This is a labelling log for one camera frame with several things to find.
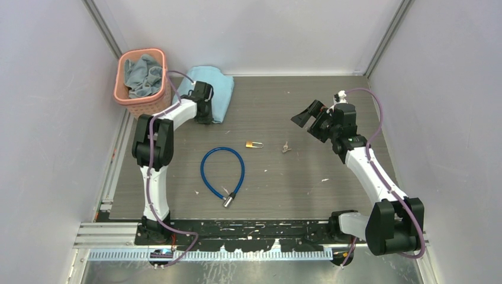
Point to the blue cable bike lock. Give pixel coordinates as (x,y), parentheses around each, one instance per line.
(227,200)

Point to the grey-blue cloth in basket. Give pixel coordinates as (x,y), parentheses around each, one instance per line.
(143,77)

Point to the white slotted cable duct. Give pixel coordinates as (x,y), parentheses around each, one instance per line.
(164,255)

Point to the small silver key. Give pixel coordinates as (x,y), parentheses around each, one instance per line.
(286,148)

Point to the small brass padlock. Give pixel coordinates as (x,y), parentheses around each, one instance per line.
(253,145)

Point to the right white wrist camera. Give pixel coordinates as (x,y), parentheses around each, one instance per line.
(340,97)

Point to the pink plastic laundry basket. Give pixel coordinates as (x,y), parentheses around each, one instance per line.
(148,105)

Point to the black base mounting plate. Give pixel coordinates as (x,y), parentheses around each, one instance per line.
(244,235)

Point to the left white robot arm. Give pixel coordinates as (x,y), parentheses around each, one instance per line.
(153,150)

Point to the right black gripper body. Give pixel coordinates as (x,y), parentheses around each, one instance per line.
(323,128)

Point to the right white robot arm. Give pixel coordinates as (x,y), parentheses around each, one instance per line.
(395,224)

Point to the folded light blue towel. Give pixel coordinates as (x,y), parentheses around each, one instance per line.
(223,86)

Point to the aluminium frame rail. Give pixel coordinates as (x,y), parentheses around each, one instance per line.
(104,235)

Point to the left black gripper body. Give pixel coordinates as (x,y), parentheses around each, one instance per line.
(207,117)

